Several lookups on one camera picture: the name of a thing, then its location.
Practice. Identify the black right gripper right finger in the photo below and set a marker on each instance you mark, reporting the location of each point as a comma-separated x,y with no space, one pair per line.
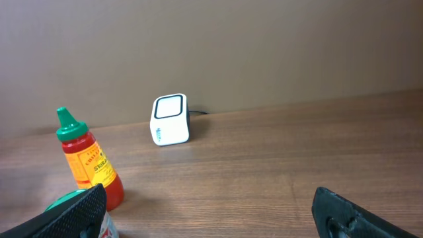
336,216

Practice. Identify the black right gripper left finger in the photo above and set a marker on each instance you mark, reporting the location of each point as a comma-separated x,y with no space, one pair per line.
79,216

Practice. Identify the red sriracha bottle green cap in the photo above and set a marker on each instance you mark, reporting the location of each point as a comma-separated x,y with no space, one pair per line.
89,164

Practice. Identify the white barcode scanner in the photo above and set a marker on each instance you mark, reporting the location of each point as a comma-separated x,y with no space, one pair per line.
170,120

